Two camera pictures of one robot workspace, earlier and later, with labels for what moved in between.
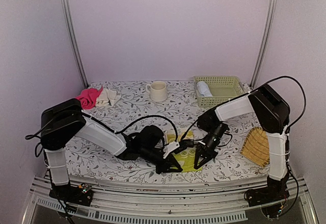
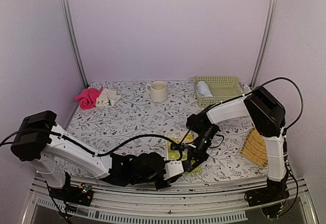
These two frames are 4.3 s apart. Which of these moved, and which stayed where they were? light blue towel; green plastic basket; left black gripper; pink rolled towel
Moved: left black gripper
Stayed: pink rolled towel; light blue towel; green plastic basket
